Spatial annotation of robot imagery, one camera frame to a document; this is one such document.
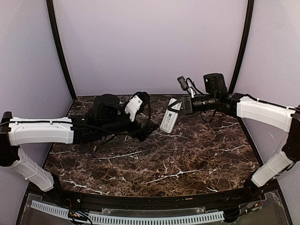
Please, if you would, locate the white remote control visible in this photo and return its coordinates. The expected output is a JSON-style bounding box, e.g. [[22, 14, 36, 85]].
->
[[160, 98, 181, 134]]

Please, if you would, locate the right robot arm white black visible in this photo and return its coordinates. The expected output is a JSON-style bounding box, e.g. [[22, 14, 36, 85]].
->
[[167, 93, 300, 188]]

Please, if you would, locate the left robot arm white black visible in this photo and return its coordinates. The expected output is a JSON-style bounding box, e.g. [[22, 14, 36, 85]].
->
[[0, 112, 158, 192]]

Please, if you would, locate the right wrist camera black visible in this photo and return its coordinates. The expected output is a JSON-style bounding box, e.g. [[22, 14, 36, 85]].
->
[[203, 73, 228, 95]]

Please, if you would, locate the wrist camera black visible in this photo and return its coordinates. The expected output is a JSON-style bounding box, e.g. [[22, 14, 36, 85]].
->
[[203, 73, 228, 95], [92, 94, 120, 120]]

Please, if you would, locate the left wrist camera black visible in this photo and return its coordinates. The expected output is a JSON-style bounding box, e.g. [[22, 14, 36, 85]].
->
[[92, 94, 120, 120]]

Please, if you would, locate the left camera black cable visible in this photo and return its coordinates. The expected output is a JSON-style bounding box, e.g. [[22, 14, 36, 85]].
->
[[131, 91, 153, 132]]

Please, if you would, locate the white slotted cable duct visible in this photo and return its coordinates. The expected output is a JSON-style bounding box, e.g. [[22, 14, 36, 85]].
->
[[30, 200, 225, 225]]

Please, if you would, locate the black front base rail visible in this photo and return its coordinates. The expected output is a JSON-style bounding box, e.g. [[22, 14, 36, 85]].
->
[[38, 188, 265, 211]]

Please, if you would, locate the right black frame post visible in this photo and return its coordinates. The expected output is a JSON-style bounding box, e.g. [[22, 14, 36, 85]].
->
[[228, 0, 255, 94]]

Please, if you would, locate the black frame post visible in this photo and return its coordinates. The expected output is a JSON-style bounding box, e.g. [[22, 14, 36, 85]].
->
[[46, 0, 77, 101], [228, 0, 255, 94]]

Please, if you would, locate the left black frame post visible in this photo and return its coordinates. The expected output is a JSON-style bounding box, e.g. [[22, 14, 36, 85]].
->
[[46, 0, 77, 101]]

